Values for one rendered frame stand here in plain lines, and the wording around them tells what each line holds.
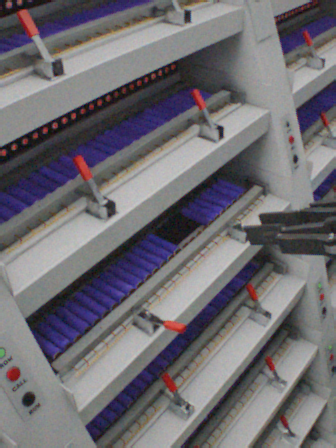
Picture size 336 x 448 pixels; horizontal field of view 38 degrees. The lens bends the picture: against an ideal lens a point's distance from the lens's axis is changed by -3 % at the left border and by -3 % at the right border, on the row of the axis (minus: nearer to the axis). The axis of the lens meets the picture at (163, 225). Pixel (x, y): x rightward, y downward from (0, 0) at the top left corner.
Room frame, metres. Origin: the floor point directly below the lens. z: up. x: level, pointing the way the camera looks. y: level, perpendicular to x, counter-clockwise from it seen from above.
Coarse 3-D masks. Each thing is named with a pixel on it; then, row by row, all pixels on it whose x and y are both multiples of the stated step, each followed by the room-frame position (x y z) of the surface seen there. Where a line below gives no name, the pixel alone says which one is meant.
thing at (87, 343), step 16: (256, 192) 0.91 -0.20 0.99; (240, 208) 0.87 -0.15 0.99; (224, 224) 0.83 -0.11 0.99; (208, 240) 0.80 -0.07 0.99; (224, 240) 0.80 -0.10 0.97; (176, 256) 0.76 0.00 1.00; (192, 256) 0.77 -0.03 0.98; (160, 272) 0.72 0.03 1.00; (176, 272) 0.74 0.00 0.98; (144, 288) 0.69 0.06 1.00; (160, 288) 0.71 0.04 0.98; (128, 304) 0.66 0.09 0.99; (112, 320) 0.64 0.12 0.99; (96, 336) 0.61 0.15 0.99; (64, 352) 0.59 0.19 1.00; (80, 352) 0.59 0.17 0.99; (96, 352) 0.59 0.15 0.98; (64, 368) 0.56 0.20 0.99
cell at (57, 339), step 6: (42, 324) 0.65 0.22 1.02; (36, 330) 0.65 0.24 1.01; (42, 330) 0.64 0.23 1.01; (48, 330) 0.64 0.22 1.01; (54, 330) 0.64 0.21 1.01; (48, 336) 0.63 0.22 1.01; (54, 336) 0.62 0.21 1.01; (60, 336) 0.62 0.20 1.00; (54, 342) 0.62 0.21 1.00; (60, 342) 0.61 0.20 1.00; (66, 342) 0.61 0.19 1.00; (60, 348) 0.61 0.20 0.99
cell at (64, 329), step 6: (48, 318) 0.66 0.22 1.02; (54, 318) 0.66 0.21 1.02; (48, 324) 0.66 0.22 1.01; (54, 324) 0.65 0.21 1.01; (60, 324) 0.64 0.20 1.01; (66, 324) 0.64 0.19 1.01; (60, 330) 0.64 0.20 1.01; (66, 330) 0.63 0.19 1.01; (72, 330) 0.63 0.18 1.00; (66, 336) 0.63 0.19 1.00; (72, 336) 0.62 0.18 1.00; (72, 342) 0.62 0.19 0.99
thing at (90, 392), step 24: (240, 168) 0.98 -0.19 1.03; (264, 192) 0.93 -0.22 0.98; (288, 192) 0.90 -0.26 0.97; (216, 264) 0.76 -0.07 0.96; (240, 264) 0.79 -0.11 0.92; (168, 288) 0.72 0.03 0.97; (192, 288) 0.71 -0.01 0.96; (216, 288) 0.73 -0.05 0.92; (48, 312) 0.69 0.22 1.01; (168, 312) 0.66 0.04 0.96; (192, 312) 0.69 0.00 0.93; (144, 336) 0.62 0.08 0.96; (168, 336) 0.65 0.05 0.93; (48, 360) 0.60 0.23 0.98; (96, 360) 0.59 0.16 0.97; (120, 360) 0.59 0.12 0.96; (144, 360) 0.61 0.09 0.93; (72, 384) 0.55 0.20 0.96; (96, 384) 0.55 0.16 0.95; (120, 384) 0.57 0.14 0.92; (96, 408) 0.54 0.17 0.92
